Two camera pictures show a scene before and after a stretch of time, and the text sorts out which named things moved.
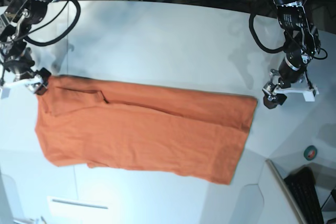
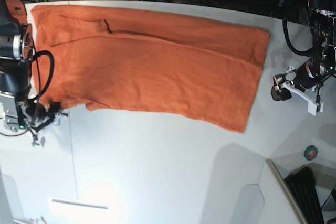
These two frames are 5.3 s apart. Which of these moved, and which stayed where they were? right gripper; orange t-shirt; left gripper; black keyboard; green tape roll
Moved: right gripper; left gripper; orange t-shirt
Stayed: green tape roll; black keyboard
